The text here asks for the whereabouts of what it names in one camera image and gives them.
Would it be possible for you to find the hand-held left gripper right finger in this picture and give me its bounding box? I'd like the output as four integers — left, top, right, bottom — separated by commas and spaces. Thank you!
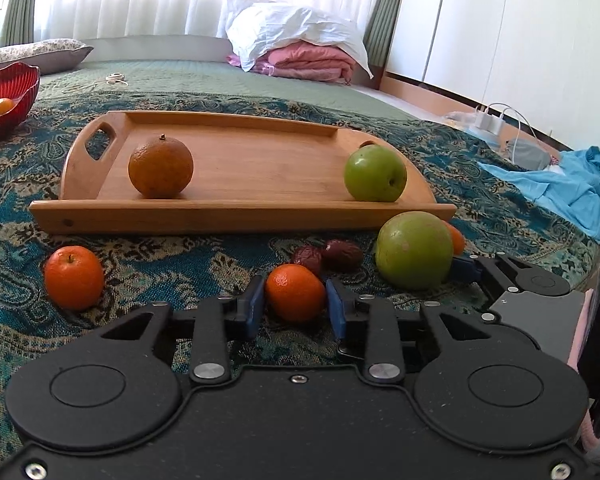
325, 277, 502, 386

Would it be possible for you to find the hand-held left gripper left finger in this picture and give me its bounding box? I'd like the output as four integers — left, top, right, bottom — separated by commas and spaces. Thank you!
97, 275, 267, 386

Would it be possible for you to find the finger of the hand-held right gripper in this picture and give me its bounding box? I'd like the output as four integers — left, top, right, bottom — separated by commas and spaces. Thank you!
469, 282, 502, 322
451, 253, 527, 295

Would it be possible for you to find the large green apple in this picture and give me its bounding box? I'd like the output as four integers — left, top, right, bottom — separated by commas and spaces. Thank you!
375, 211, 454, 291

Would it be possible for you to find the red date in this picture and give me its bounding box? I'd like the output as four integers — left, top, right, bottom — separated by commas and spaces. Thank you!
292, 245, 324, 278
321, 239, 364, 273

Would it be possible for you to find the wooden tray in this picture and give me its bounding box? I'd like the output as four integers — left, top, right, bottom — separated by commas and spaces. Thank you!
29, 110, 457, 235

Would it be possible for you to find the teal paisley blanket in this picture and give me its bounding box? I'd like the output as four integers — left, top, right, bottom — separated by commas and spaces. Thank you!
0, 89, 600, 463

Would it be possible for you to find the grey pouch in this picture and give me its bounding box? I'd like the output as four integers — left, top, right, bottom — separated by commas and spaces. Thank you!
500, 139, 554, 171

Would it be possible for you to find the light blue cloth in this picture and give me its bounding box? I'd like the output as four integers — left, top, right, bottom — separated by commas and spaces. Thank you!
477, 146, 600, 244

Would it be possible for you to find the clear plastic bag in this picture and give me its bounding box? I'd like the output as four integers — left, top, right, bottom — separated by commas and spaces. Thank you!
440, 110, 481, 129

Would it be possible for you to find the white power strip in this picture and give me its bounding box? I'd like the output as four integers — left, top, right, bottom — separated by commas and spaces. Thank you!
474, 105, 509, 136

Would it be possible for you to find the large brownish orange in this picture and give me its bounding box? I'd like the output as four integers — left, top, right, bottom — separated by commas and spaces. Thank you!
128, 134, 195, 199

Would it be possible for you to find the green quilted bedspread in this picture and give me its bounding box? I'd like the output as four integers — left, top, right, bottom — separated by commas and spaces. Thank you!
34, 59, 422, 122

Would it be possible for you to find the white wardrobe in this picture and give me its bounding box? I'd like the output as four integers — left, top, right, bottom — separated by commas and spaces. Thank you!
384, 0, 600, 152

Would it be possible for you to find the folded pink blanket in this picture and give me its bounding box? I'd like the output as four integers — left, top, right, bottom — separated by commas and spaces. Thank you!
227, 42, 356, 86

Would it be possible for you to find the green curtain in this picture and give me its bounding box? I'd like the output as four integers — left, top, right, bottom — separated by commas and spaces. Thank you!
362, 0, 411, 68
0, 0, 42, 49

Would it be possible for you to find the white pillow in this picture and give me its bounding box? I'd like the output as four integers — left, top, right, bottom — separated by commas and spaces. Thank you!
222, 2, 376, 80

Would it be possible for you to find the red glass bowl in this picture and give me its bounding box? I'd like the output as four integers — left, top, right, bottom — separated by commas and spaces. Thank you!
0, 62, 41, 149

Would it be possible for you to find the floral pillow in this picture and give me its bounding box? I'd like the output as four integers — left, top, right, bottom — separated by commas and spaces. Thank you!
0, 39, 95, 77

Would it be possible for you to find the white charger cable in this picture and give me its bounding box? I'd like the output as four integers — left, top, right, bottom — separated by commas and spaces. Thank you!
497, 104, 543, 163

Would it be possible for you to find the white cord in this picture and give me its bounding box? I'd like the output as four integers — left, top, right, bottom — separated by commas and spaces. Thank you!
67, 72, 131, 94

